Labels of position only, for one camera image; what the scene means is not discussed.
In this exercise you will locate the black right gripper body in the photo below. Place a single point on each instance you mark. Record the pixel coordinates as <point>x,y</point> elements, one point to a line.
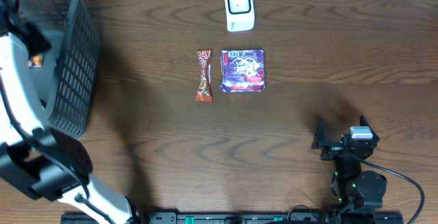
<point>332,150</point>

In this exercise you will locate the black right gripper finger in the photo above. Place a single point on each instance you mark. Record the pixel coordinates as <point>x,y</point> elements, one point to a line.
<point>319,139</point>
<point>363,122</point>

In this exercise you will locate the purple Carefree pad pack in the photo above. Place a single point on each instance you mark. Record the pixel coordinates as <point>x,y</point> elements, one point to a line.
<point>242,70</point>

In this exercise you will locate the red Toto snack wrapper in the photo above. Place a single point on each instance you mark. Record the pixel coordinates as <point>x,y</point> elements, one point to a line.
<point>204,88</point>

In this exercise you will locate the orange Kleenex tissue pack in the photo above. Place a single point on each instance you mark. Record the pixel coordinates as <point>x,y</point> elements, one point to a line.
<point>36,61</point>

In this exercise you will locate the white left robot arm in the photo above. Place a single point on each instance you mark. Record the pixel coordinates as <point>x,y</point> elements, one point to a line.
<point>48,164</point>

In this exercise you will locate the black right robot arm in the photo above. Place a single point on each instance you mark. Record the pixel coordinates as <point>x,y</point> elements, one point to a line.
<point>356,189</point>

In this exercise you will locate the dark grey plastic basket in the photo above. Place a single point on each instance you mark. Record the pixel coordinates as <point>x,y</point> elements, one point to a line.
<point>58,95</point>

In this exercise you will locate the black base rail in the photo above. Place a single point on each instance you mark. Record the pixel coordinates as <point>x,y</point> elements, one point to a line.
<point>300,216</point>

